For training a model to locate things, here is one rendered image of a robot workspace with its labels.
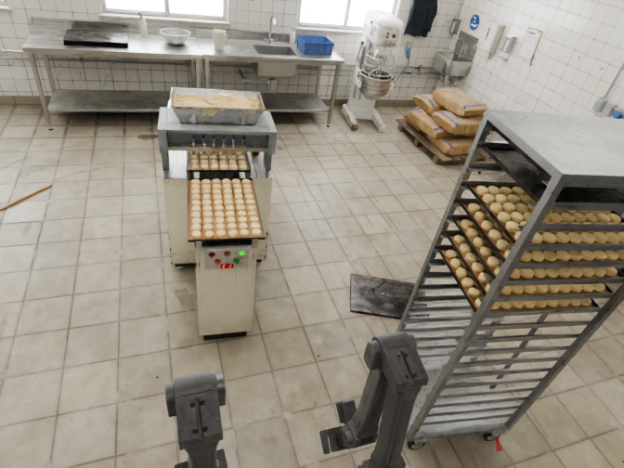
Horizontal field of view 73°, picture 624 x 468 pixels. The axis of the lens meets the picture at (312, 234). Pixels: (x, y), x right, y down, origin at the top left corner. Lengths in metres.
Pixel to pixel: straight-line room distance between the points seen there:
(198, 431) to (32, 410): 2.10
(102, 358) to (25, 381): 0.40
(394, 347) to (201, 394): 0.41
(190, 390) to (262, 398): 1.87
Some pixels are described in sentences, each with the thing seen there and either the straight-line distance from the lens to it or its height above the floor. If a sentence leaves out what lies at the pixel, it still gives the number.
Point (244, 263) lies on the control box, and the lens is 2.37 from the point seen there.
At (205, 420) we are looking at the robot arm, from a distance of 0.84.
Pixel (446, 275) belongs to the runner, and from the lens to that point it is 2.27.
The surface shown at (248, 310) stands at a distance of 2.72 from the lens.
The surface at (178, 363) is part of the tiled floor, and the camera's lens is 2.86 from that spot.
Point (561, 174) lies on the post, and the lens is 1.48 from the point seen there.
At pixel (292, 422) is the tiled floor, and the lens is 2.66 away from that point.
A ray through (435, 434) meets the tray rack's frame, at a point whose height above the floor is 0.15.
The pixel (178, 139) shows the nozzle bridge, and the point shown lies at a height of 1.07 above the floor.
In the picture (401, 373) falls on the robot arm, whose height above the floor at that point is 1.61.
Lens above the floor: 2.35
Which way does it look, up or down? 38 degrees down
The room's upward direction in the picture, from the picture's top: 10 degrees clockwise
